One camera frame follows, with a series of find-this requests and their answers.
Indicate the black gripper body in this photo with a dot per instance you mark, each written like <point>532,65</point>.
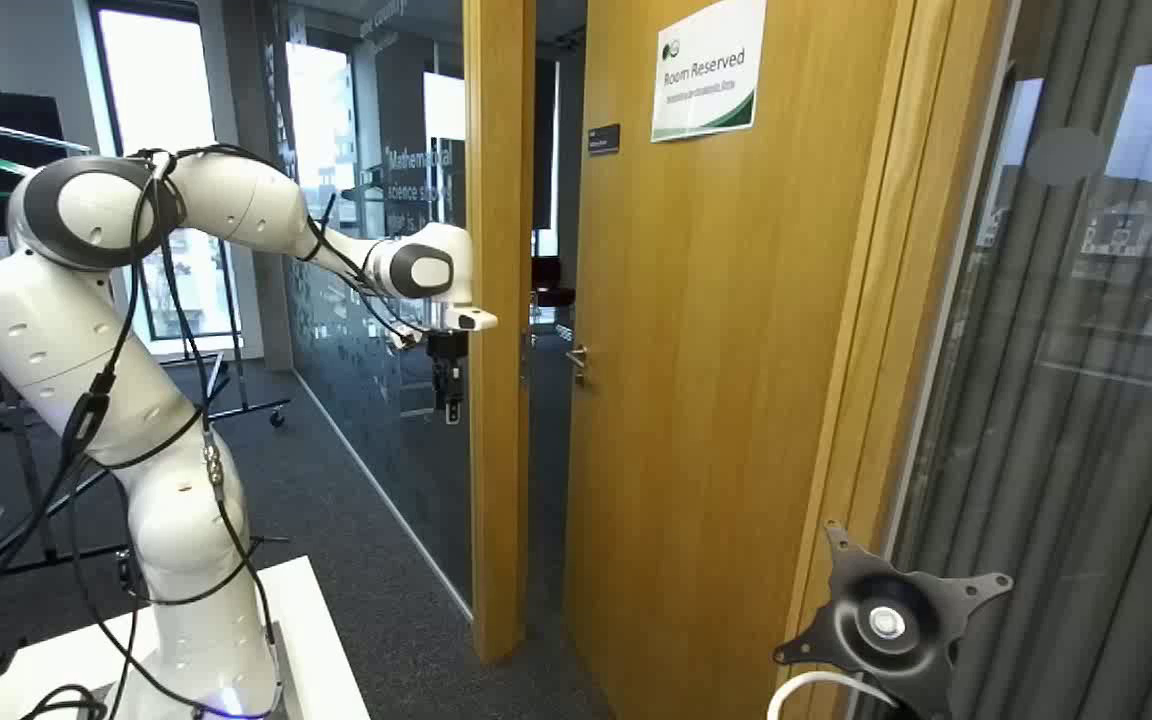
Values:
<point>445,352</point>

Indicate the white robot base platform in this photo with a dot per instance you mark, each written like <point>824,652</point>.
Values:
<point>311,652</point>

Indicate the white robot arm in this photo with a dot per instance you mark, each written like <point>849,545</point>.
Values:
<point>75,358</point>

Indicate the small dark door plate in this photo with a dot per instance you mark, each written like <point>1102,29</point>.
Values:
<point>604,143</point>

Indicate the wooden door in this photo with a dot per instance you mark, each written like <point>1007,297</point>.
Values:
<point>754,316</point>

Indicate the white green door sign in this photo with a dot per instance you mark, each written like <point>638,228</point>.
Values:
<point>709,68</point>

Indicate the metal door handle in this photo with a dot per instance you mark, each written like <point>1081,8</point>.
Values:
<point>580,366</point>

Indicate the wooden door frame post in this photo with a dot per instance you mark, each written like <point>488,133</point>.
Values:
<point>498,182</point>

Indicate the black monitor mount bracket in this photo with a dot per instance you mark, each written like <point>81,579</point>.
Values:
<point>888,630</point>

